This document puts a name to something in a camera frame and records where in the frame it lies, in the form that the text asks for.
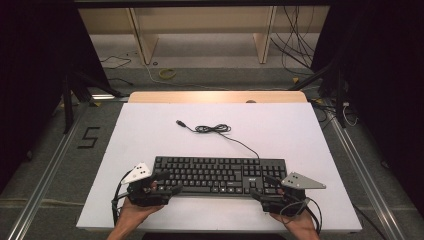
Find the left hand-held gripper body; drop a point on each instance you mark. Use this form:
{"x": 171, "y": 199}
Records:
{"x": 146, "y": 198}

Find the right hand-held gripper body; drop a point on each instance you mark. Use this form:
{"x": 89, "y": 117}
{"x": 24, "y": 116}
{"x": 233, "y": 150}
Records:
{"x": 286, "y": 203}

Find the black computer keyboard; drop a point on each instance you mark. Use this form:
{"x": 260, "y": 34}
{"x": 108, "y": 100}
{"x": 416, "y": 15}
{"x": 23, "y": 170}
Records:
{"x": 206, "y": 173}

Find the person's left hand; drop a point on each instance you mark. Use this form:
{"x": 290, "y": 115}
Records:
{"x": 131, "y": 215}

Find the person's right hand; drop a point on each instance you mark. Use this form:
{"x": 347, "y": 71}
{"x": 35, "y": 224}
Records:
{"x": 298, "y": 223}

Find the white table sheet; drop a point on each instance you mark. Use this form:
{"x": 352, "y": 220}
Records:
{"x": 166, "y": 140}

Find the yellow tape roll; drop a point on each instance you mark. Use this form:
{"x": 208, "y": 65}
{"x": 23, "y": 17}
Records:
{"x": 161, "y": 74}

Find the black metal stand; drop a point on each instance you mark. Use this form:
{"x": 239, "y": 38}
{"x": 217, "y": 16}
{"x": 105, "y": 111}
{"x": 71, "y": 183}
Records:
{"x": 340, "y": 100}
{"x": 68, "y": 110}

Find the light wooden shelf unit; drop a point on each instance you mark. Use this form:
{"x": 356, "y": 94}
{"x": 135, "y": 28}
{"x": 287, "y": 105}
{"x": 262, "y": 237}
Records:
{"x": 146, "y": 40}

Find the dark curtain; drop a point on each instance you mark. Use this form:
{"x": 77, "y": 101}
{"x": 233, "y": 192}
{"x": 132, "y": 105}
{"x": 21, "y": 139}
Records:
{"x": 33, "y": 66}
{"x": 383, "y": 83}

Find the aluminium floor rail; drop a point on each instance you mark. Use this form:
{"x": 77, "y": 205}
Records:
{"x": 370, "y": 190}
{"x": 40, "y": 193}

